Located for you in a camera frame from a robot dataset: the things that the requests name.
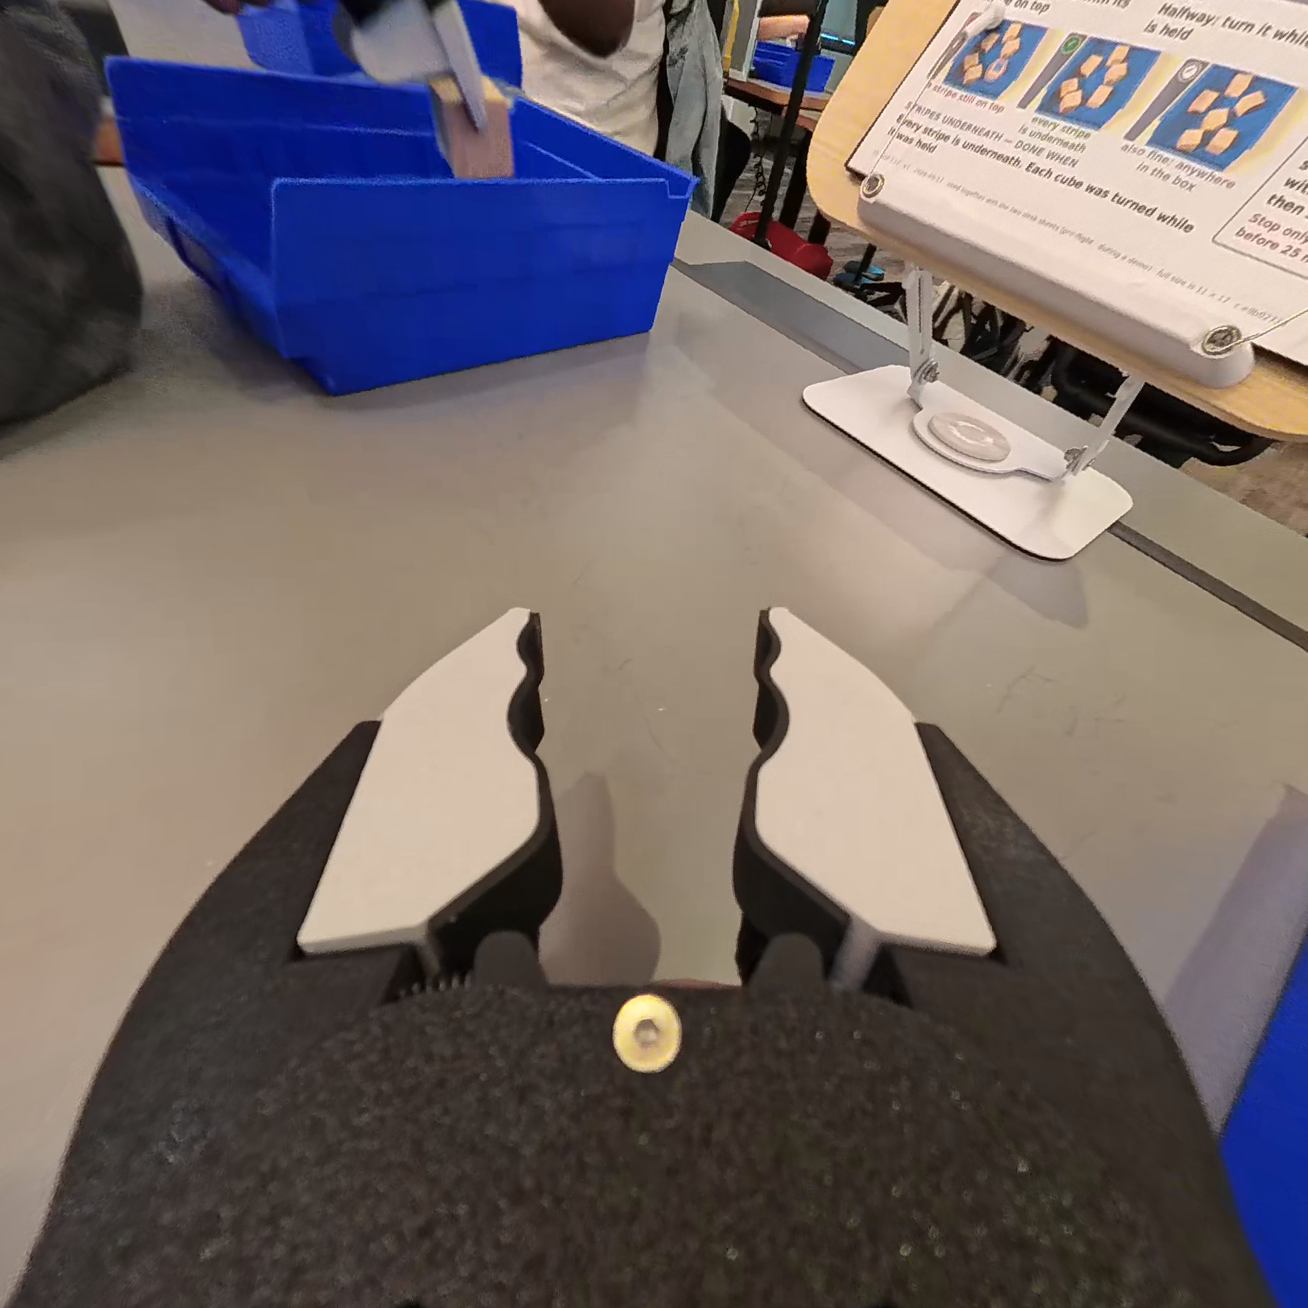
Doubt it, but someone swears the person's left forearm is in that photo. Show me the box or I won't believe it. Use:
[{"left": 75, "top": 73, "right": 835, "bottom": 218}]
[{"left": 0, "top": 0, "right": 144, "bottom": 425}]

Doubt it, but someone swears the wooden cube with blue stripe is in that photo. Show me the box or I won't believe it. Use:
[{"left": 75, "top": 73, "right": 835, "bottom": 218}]
[{"left": 429, "top": 76, "right": 518, "bottom": 179}]

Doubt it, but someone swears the red bag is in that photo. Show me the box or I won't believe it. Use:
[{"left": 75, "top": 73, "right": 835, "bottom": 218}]
[{"left": 756, "top": 208, "right": 834, "bottom": 279}]

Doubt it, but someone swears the black white marker sign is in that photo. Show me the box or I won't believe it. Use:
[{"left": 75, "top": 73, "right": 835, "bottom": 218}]
[{"left": 771, "top": 0, "right": 831, "bottom": 234}]

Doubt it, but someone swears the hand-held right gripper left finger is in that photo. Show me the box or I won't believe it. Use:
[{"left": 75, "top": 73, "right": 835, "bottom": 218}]
[{"left": 295, "top": 607, "right": 564, "bottom": 993}]

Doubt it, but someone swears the wooden top table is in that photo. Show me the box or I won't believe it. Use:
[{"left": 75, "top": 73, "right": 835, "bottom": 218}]
[{"left": 723, "top": 76, "right": 831, "bottom": 134}]

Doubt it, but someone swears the white stand with wooden board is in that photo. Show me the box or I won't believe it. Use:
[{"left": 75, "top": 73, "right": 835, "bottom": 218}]
[{"left": 801, "top": 0, "right": 1308, "bottom": 564}]

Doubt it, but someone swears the printed instruction sheet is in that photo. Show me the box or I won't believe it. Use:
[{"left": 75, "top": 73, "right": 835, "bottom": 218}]
[{"left": 846, "top": 0, "right": 1308, "bottom": 369}]

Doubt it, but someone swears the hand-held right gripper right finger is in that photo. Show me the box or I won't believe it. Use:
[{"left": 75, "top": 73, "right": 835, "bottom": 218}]
[{"left": 733, "top": 606, "right": 997, "bottom": 993}]

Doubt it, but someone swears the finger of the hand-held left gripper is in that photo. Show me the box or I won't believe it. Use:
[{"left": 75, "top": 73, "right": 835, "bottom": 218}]
[
  {"left": 433, "top": 0, "right": 492, "bottom": 132},
  {"left": 335, "top": 0, "right": 451, "bottom": 88}
]

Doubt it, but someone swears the blue plastic bin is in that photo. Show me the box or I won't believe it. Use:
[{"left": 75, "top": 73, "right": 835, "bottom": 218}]
[
  {"left": 1221, "top": 940, "right": 1308, "bottom": 1308},
  {"left": 105, "top": 55, "right": 699, "bottom": 396},
  {"left": 751, "top": 40, "right": 838, "bottom": 88},
  {"left": 237, "top": 0, "right": 524, "bottom": 88}
]

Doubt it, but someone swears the grey jacket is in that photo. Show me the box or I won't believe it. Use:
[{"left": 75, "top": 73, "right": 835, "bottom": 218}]
[{"left": 662, "top": 0, "right": 727, "bottom": 218}]

